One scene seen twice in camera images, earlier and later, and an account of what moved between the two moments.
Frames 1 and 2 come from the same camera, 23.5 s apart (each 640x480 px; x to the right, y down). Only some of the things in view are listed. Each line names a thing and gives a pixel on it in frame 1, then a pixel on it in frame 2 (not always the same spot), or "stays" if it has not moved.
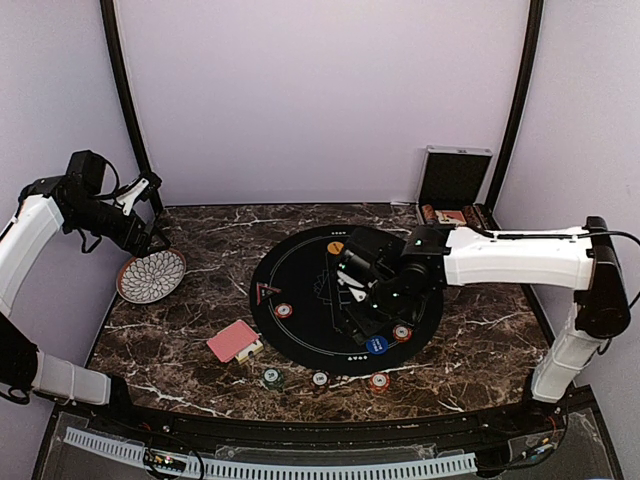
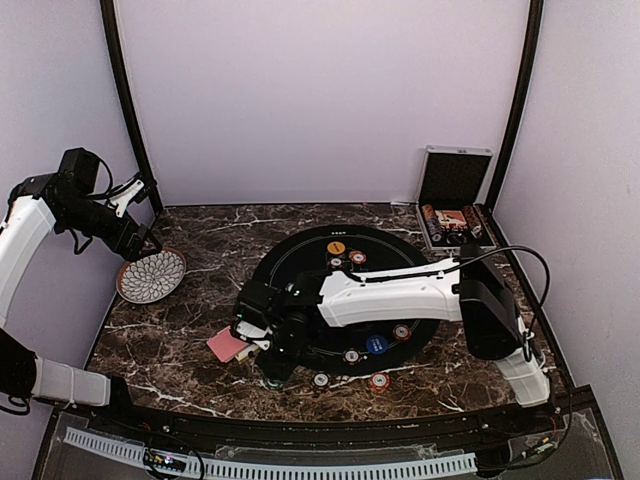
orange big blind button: [335, 247] stays
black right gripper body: [379, 314] -> [287, 356]
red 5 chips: [402, 333] stays
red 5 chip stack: [379, 382] stays
